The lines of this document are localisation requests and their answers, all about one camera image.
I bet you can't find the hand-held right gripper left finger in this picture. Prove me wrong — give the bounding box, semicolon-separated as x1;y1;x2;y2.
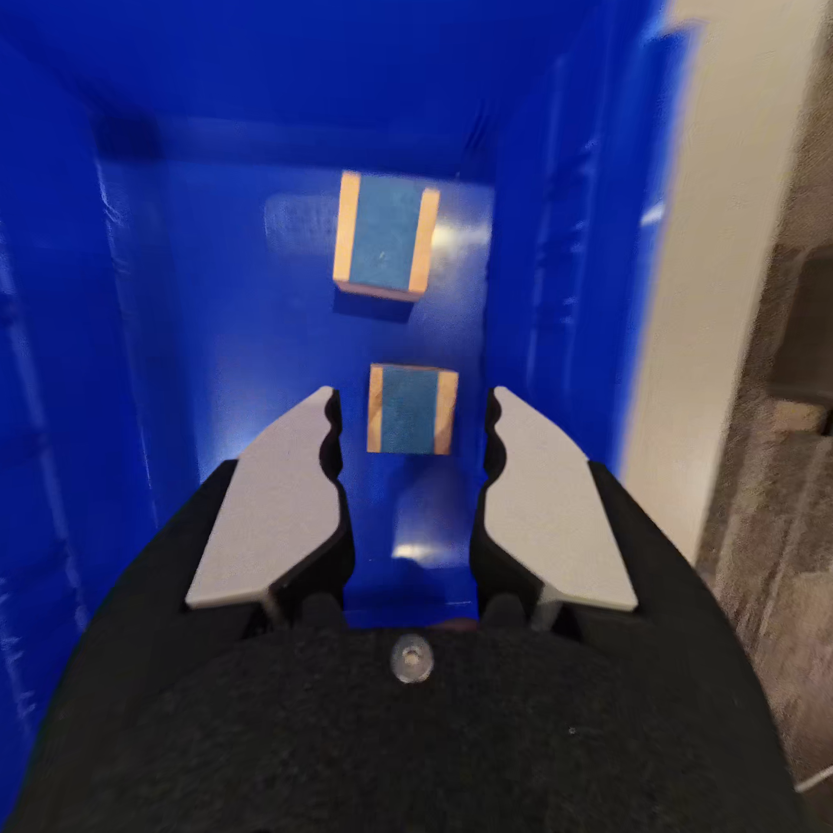
184;386;357;629

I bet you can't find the blue plastic bin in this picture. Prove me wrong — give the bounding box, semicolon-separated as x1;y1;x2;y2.
0;0;700;804

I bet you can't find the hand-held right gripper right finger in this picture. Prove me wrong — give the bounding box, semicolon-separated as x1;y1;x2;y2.
472;385;640;633

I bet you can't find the wooden cube with blue stripe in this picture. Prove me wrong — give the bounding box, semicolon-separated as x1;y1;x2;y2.
332;171;441;303
366;363;459;456

